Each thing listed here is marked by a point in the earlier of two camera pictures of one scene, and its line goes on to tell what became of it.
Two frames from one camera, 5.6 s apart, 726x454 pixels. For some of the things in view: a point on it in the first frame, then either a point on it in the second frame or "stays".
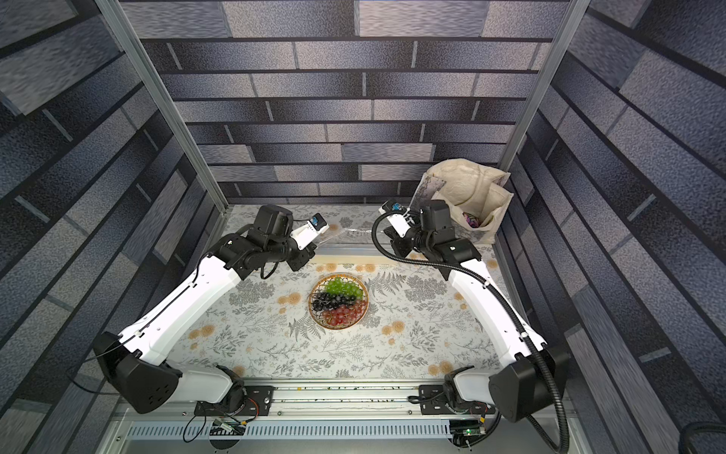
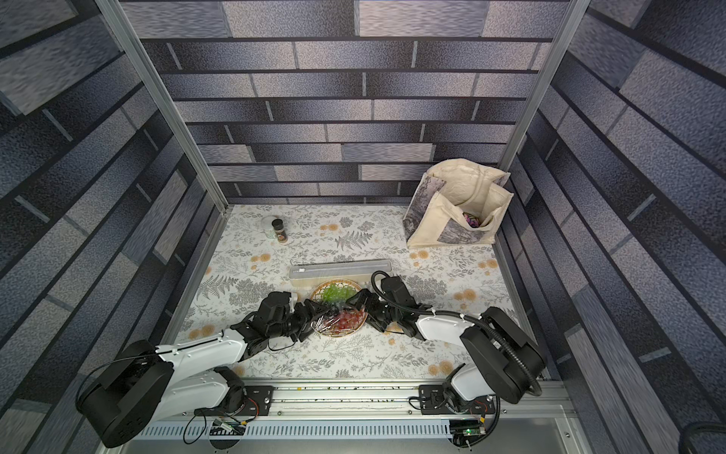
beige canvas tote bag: [476, 195] stays
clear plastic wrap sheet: [347, 230] to [347, 320]
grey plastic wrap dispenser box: [349, 249] to [308, 273]
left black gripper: [306, 254] to [307, 320]
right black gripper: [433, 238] to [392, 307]
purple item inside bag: [472, 222] stays
